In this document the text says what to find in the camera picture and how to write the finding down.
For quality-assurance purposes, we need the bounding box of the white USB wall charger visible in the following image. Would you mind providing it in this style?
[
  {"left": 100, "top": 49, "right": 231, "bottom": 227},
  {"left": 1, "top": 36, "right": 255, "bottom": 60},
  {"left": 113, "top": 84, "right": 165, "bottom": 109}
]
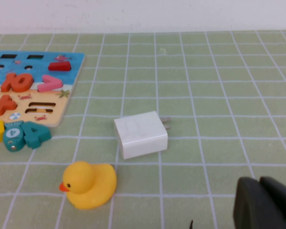
[{"left": 113, "top": 110, "right": 172, "bottom": 160}]

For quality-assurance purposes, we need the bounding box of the orange number ten piece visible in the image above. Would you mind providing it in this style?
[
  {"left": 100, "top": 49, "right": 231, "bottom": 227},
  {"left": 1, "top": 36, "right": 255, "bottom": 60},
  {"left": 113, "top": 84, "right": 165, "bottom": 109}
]
[{"left": 0, "top": 73, "right": 34, "bottom": 93}]

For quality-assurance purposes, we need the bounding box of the red minus sign piece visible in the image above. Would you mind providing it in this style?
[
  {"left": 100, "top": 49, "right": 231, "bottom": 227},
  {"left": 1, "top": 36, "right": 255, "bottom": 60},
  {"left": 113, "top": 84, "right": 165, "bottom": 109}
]
[{"left": 48, "top": 61, "right": 72, "bottom": 72}]

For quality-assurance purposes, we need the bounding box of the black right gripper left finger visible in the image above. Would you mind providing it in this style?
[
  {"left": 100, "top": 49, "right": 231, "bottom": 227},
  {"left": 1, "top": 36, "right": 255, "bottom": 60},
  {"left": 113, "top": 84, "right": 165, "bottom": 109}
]
[{"left": 233, "top": 177, "right": 286, "bottom": 229}]

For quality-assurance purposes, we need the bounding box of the teal number four piece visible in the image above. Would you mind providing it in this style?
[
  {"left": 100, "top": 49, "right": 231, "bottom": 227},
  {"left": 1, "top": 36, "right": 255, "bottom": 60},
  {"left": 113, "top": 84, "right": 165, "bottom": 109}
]
[{"left": 20, "top": 121, "right": 52, "bottom": 150}]

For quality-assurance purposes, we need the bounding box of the pink greater-than sign piece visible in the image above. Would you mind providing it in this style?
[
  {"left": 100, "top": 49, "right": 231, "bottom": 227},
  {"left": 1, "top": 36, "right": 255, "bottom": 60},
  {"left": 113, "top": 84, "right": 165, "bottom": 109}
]
[{"left": 37, "top": 74, "right": 63, "bottom": 93}]

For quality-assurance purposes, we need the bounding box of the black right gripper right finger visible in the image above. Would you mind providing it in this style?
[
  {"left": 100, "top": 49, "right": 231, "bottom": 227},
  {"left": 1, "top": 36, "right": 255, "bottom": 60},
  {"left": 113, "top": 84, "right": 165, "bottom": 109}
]
[{"left": 258, "top": 176, "right": 286, "bottom": 229}]

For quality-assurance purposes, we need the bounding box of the yellow rubber duck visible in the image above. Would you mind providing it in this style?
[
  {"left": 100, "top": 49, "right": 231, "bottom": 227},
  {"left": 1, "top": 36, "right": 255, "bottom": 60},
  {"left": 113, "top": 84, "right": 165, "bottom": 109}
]
[{"left": 59, "top": 161, "right": 117, "bottom": 210}]

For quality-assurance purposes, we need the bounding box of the teal wooden fish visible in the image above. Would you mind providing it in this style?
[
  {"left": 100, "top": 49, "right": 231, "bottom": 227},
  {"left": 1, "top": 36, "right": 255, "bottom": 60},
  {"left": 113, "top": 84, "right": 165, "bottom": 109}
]
[{"left": 2, "top": 120, "right": 26, "bottom": 153}]

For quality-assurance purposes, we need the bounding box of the number shape puzzle board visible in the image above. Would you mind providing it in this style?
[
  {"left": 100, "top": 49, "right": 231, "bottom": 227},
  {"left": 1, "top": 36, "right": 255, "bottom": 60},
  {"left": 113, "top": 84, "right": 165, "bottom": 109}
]
[{"left": 0, "top": 50, "right": 86, "bottom": 128}]

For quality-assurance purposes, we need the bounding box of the orange plus sign piece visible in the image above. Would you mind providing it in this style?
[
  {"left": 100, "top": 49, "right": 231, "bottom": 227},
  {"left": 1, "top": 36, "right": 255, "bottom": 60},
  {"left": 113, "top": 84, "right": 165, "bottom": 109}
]
[{"left": 0, "top": 94, "right": 17, "bottom": 117}]

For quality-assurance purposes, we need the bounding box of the green checkered tablecloth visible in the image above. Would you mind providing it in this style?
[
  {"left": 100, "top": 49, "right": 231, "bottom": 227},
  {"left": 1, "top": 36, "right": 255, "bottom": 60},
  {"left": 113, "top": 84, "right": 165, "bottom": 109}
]
[{"left": 0, "top": 30, "right": 286, "bottom": 229}]

